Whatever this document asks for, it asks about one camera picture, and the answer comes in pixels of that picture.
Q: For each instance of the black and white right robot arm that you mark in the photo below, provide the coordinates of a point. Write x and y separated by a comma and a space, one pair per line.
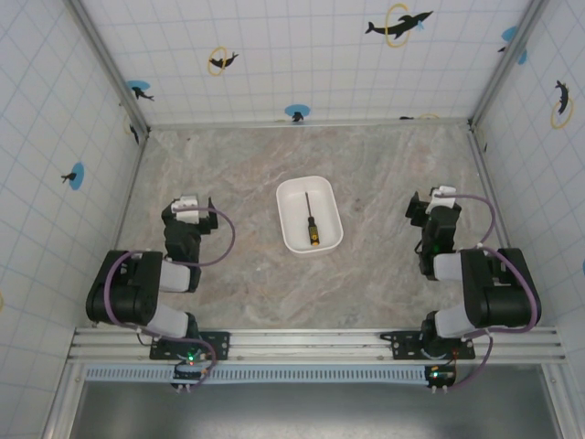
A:
498, 297

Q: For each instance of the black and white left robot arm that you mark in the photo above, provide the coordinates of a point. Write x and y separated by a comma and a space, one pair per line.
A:
123, 292

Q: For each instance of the white plastic bin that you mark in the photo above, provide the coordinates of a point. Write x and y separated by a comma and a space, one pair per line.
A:
292, 206

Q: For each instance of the black and yellow screwdriver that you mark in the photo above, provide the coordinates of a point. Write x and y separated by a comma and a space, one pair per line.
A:
313, 232

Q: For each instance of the dolphin blue circle sticker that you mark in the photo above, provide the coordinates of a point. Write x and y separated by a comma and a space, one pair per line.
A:
74, 176
297, 112

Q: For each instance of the small controller circuit board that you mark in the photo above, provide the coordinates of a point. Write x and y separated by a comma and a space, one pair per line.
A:
192, 370
441, 377

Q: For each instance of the grey metal panel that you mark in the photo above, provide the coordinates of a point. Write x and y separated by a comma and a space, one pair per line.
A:
320, 411

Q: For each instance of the aluminium table edge rail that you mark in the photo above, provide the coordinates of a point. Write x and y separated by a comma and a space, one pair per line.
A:
311, 123

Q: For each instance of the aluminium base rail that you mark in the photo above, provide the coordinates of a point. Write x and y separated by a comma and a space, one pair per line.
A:
301, 345

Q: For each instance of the aluminium frame post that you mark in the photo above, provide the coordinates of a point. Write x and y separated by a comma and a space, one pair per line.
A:
507, 64
109, 68

